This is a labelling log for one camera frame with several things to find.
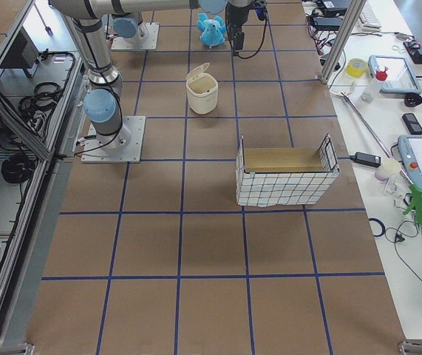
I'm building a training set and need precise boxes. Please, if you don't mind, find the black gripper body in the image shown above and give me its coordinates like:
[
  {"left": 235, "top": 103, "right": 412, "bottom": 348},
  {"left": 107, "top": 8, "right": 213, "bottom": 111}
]
[{"left": 225, "top": 0, "right": 268, "bottom": 26}]

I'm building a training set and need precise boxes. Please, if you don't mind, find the white trash can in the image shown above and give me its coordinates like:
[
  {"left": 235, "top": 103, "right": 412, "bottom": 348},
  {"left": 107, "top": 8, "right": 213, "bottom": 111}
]
[{"left": 186, "top": 62, "right": 219, "bottom": 115}]

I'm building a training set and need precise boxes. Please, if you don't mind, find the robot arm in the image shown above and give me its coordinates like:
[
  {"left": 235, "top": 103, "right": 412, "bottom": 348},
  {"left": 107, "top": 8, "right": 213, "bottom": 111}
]
[{"left": 51, "top": 0, "right": 268, "bottom": 87}]

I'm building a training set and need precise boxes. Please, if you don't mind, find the blue teddy bear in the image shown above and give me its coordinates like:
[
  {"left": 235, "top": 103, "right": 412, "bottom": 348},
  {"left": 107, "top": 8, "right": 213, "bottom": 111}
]
[{"left": 196, "top": 13, "right": 226, "bottom": 48}]

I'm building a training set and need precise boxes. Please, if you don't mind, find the yellow tape roll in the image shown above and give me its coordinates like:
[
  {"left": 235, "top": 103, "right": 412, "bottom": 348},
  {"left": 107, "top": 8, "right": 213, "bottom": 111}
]
[{"left": 345, "top": 58, "right": 367, "bottom": 78}]

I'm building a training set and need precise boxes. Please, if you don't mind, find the long metal rod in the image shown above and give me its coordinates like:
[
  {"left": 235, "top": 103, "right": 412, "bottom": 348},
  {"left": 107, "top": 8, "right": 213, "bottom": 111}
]
[{"left": 338, "top": 90, "right": 415, "bottom": 186}]

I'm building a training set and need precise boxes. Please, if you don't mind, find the clear bottle red cap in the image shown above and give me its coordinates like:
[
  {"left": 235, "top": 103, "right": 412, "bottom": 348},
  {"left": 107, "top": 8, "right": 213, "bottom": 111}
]
[{"left": 361, "top": 67, "right": 388, "bottom": 104}]

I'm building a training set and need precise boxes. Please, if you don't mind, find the far teach pendant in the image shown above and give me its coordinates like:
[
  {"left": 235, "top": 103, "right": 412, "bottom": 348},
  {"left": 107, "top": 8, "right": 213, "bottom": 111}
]
[{"left": 368, "top": 55, "right": 422, "bottom": 94}]

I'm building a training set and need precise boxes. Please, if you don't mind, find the black power adapter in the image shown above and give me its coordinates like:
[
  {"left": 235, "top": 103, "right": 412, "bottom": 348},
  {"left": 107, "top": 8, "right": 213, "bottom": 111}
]
[{"left": 350, "top": 152, "right": 381, "bottom": 168}]

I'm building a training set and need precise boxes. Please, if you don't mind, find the black remote device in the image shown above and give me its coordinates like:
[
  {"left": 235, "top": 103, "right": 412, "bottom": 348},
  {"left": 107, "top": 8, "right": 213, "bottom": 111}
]
[{"left": 402, "top": 113, "right": 422, "bottom": 135}]

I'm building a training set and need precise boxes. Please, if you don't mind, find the small white cup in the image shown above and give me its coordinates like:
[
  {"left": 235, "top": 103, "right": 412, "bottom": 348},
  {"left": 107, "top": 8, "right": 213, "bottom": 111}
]
[{"left": 375, "top": 158, "right": 401, "bottom": 182}]

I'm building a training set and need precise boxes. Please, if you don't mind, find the blue tape roll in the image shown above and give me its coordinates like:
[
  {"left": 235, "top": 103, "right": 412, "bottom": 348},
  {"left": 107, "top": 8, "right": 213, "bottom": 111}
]
[{"left": 369, "top": 217, "right": 386, "bottom": 237}]

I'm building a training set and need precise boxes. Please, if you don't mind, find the green plastic gun tool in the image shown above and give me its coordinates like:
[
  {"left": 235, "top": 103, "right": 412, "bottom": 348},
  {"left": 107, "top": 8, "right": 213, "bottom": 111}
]
[{"left": 403, "top": 183, "right": 422, "bottom": 226}]

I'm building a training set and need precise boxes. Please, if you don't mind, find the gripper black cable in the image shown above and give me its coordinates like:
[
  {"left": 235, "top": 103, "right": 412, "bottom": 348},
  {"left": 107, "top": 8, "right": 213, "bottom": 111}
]
[{"left": 232, "top": 14, "right": 270, "bottom": 60}]

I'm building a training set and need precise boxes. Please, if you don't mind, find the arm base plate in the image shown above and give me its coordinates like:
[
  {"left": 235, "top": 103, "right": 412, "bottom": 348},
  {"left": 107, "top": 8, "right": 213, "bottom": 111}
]
[
  {"left": 112, "top": 18, "right": 160, "bottom": 51},
  {"left": 81, "top": 116, "right": 146, "bottom": 163}
]

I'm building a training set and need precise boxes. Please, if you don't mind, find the aluminium frame post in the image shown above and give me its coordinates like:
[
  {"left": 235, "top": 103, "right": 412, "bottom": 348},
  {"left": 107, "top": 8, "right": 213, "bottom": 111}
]
[{"left": 319, "top": 0, "right": 366, "bottom": 84}]

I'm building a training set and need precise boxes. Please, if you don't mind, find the wire basket with cardboard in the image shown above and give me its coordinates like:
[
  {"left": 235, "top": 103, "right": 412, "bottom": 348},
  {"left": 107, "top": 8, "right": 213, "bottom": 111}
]
[{"left": 236, "top": 134, "right": 340, "bottom": 208}]

